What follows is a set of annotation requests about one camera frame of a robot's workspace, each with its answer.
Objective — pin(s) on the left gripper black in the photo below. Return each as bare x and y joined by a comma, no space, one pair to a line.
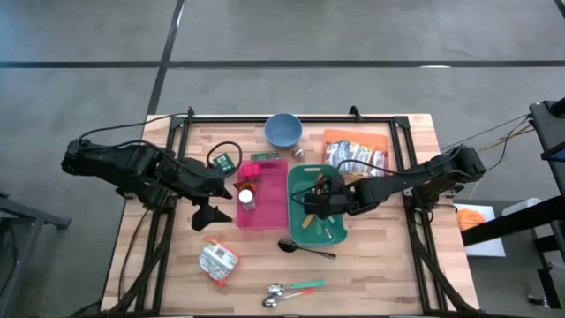
201,181

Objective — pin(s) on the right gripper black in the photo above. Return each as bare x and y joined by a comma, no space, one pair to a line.
335,203

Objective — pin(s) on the plain silver spoon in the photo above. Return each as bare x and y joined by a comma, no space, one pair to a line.
329,232

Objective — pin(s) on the wooden spatula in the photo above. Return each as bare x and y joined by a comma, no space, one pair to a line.
308,221

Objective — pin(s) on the white-capped spice jar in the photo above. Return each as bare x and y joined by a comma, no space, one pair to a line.
246,196

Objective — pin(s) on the brown orange spice pouch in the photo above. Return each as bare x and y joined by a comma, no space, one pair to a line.
246,184

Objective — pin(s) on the blue ramen packet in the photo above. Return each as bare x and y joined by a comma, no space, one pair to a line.
340,152

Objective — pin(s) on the orange chicken ramen packet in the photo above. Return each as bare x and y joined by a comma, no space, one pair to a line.
216,260

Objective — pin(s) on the yellow ramen packet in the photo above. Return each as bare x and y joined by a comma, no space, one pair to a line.
366,152

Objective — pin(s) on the small glass saffron jar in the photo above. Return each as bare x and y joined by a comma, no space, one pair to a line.
299,153

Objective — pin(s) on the green-capped spice jar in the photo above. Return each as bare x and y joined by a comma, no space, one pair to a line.
265,156

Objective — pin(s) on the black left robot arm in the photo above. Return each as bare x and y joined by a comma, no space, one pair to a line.
123,163

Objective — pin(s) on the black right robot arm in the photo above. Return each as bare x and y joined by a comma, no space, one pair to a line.
441,170

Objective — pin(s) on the teal plastic bin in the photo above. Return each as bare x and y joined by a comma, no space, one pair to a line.
318,234

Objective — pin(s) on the green spice box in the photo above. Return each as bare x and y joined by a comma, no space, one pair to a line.
224,163

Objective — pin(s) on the pink plastic tray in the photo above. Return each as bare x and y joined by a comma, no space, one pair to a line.
271,199

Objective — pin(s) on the black spoon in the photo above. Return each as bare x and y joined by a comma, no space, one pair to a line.
288,245

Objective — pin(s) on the blue bowl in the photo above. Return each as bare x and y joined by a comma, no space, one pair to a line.
283,130

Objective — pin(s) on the orange cloth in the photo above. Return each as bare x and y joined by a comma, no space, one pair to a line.
470,219

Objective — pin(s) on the white paper sheet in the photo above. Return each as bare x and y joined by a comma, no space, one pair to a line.
490,243

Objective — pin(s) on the white plastic container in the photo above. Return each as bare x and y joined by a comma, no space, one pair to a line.
521,206

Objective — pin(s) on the grey metal stand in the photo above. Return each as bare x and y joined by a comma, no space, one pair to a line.
26,216

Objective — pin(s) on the black side table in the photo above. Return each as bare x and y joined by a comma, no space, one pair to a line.
547,128

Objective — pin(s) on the black table frame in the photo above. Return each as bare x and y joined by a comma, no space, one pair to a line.
220,119

